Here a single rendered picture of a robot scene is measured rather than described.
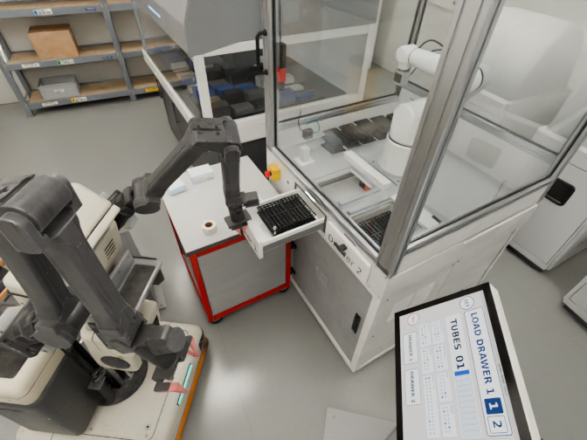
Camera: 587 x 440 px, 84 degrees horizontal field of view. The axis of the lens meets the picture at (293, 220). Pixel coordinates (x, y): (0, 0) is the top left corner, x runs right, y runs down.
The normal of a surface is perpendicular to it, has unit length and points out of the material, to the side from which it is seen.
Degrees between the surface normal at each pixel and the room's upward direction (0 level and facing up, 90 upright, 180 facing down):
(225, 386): 0
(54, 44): 90
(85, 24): 90
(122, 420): 0
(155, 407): 0
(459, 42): 90
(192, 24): 90
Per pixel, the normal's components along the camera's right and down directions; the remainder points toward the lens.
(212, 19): 0.49, 0.61
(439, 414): -0.73, -0.58
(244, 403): 0.03, -0.72
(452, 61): -0.87, 0.33
